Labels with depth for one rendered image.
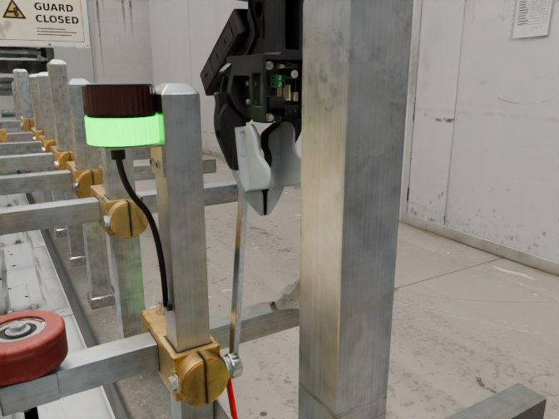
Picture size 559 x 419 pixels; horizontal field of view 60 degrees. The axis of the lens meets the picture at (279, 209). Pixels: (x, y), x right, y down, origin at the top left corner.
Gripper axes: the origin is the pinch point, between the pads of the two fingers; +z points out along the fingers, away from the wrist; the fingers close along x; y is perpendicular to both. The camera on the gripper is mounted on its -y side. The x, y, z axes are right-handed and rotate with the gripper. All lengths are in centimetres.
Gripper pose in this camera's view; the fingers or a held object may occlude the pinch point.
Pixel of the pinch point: (259, 200)
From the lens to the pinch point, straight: 48.9
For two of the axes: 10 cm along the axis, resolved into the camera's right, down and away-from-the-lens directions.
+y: 5.1, 2.3, -8.3
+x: 8.6, -1.4, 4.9
